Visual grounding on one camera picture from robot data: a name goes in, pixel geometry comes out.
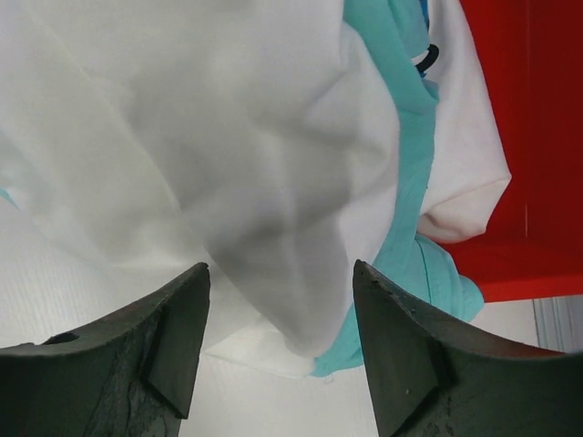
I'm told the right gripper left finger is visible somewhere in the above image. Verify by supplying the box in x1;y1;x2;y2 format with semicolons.
1;263;210;436

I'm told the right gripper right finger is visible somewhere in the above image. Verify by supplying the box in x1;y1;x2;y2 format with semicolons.
353;261;582;437

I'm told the white t shirt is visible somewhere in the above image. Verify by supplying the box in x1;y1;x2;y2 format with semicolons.
0;0;512;379

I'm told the red plastic bin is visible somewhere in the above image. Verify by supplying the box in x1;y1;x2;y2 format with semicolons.
449;0;582;302

